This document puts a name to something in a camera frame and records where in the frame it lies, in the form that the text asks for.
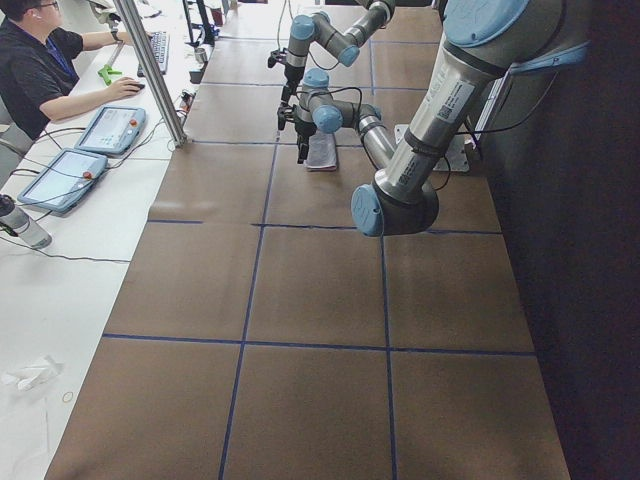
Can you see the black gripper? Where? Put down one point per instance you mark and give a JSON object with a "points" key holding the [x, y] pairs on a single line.
{"points": [[288, 76], [304, 131]]}

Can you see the pink towel with white edge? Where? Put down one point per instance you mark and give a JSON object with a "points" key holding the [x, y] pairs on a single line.
{"points": [[322, 155]]}

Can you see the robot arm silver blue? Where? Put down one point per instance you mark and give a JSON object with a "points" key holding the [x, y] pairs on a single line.
{"points": [[482, 41], [344, 47]]}

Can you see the metal cup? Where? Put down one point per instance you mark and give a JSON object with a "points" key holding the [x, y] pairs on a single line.
{"points": [[200, 55]]}

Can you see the black keyboard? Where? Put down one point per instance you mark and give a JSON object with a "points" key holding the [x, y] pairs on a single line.
{"points": [[159, 43]]}

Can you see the green plastic tool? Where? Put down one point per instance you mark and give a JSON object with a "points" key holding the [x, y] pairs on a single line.
{"points": [[107, 73]]}

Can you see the upper blue teach pendant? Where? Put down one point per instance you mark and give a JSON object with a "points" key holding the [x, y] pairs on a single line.
{"points": [[112, 130]]}

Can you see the blue teach pendant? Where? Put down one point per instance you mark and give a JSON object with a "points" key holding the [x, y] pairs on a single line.
{"points": [[112, 130], [62, 184]]}

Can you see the lower blue teach pendant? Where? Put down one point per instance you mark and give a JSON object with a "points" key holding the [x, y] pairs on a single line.
{"points": [[62, 184]]}

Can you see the seated person in black shirt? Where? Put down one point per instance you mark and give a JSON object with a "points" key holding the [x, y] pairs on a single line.
{"points": [[37, 71]]}

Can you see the grey water bottle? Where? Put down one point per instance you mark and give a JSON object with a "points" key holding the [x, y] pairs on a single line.
{"points": [[26, 228]]}

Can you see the crumpled white tissue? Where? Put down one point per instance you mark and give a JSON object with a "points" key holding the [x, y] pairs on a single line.
{"points": [[40, 371]]}

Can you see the white camera post with base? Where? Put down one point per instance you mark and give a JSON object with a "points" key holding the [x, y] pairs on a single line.
{"points": [[455, 159]]}

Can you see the aluminium frame post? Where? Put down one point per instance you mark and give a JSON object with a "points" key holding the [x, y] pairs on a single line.
{"points": [[134, 26]]}

